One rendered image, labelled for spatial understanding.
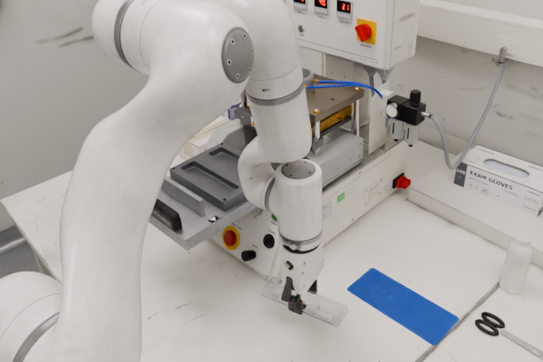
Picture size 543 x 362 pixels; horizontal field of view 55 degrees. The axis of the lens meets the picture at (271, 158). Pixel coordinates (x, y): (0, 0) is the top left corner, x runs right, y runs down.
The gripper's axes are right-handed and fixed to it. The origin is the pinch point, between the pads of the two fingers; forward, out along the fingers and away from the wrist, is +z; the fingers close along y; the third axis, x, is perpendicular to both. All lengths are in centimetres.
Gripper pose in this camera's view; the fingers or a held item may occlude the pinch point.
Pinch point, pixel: (302, 295)
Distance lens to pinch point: 113.5
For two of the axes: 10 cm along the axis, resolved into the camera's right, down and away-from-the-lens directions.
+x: -8.5, -2.3, 4.7
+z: 0.6, 8.5, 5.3
